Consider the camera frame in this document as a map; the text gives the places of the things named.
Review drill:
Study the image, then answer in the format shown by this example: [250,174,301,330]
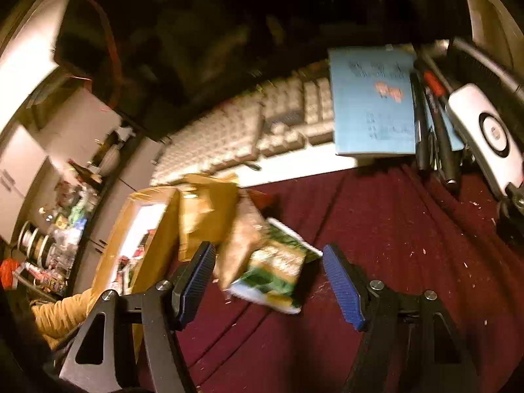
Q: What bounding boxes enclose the brown snack packet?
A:
[213,189,274,290]

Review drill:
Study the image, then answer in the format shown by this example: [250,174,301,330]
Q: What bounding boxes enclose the white and black device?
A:
[445,83,524,201]

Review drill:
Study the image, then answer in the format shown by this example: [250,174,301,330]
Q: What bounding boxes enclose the red cable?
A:
[53,0,123,109]

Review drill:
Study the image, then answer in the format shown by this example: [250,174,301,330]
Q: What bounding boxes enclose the blue notebook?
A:
[327,44,417,157]

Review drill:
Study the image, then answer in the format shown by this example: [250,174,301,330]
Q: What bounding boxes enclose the person's yellow sleeved forearm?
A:
[30,289,96,350]

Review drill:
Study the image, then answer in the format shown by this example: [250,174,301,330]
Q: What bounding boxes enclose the cardboard box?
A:
[91,173,240,361]

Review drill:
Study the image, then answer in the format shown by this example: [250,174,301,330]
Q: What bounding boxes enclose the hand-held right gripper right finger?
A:
[322,244,480,393]

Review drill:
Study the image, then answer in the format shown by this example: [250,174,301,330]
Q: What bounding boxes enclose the white keyboard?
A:
[151,60,357,187]

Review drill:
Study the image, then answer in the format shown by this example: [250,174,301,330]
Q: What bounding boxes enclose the red capped marker pen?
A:
[421,70,459,187]

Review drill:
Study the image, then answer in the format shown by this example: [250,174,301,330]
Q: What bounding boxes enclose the green snack packet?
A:
[226,218,324,315]

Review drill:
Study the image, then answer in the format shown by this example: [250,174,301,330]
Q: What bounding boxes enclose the dark red cloth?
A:
[137,164,524,393]

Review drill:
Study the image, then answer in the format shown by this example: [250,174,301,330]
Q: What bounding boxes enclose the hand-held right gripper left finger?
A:
[58,241,216,393]

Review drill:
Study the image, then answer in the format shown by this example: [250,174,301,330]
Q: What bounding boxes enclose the cluttered shelf items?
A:
[0,159,103,299]

